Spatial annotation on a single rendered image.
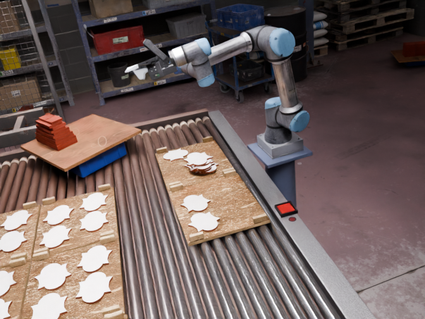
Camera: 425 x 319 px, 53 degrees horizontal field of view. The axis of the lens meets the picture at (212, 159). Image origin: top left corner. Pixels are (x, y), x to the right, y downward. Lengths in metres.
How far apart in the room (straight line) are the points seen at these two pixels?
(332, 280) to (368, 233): 1.67
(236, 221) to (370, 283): 1.29
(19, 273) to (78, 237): 0.26
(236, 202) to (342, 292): 0.63
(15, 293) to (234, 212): 0.90
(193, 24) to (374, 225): 3.99
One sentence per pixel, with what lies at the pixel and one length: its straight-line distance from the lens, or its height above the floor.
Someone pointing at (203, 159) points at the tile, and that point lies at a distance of 2.13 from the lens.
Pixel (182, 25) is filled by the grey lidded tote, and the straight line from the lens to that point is 6.19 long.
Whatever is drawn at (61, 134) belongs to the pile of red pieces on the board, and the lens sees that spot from 2.47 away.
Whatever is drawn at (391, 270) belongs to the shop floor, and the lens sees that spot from 2.97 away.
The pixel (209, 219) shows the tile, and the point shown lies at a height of 0.95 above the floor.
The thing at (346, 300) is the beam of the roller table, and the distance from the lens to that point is 1.52.
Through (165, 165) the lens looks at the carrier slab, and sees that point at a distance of 2.28.
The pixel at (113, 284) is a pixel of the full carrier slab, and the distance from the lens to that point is 1.65.
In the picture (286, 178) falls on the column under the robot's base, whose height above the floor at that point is 0.72.
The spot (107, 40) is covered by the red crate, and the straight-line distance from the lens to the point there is 6.01.
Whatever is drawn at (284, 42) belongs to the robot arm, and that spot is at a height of 1.52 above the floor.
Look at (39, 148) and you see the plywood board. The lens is 2.59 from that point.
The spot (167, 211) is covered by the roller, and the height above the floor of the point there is 0.92.
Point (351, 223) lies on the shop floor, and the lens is 3.29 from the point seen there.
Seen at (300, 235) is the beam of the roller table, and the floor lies 0.92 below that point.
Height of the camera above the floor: 2.04
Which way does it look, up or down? 29 degrees down
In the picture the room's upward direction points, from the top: 8 degrees counter-clockwise
